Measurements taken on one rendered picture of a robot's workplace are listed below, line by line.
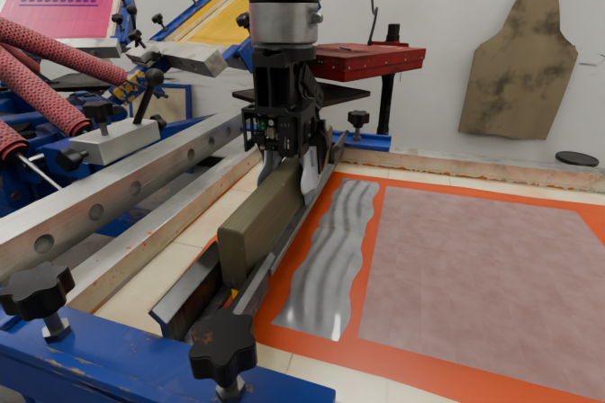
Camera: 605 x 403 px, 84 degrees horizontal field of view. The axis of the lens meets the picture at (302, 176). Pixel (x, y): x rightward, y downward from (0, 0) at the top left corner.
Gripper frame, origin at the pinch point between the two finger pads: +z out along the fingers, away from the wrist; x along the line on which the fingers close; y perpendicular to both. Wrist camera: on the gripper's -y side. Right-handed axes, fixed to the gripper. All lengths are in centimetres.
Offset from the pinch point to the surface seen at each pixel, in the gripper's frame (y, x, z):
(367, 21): -200, -17, -19
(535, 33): -194, 78, -13
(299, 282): 11.8, 4.7, 5.1
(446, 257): 1.7, 21.6, 5.3
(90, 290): 22.1, -14.6, 2.4
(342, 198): -9.0, 5.8, 5.0
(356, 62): -91, -6, -7
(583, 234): -9.7, 40.9, 5.3
